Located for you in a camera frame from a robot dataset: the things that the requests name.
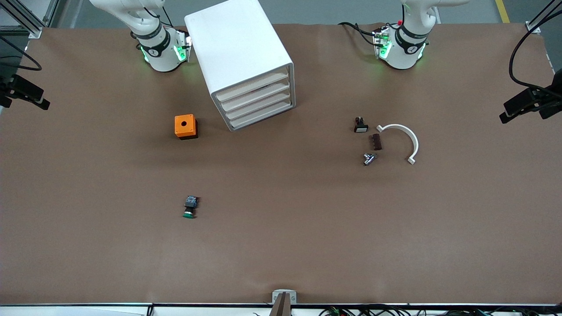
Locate green mushroom push button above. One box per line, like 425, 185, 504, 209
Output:
182, 195, 201, 219

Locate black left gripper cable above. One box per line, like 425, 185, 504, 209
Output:
508, 18, 562, 92

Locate orange push button enclosure box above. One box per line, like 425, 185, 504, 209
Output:
174, 114, 199, 140

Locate table edge rail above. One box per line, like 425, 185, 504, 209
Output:
0, 302, 562, 316

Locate grey metal camera bracket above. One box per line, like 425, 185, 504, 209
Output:
272, 289, 297, 305

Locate brown camera post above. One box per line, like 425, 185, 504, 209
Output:
269, 292, 292, 316

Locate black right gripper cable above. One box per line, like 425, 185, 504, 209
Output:
0, 34, 43, 72

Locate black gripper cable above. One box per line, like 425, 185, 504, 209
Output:
0, 34, 43, 72
508, 18, 562, 92

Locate white curved plastic bracket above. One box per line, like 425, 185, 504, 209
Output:
376, 124, 419, 165

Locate aluminium frame profile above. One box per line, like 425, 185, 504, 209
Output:
0, 0, 58, 39
525, 0, 562, 34

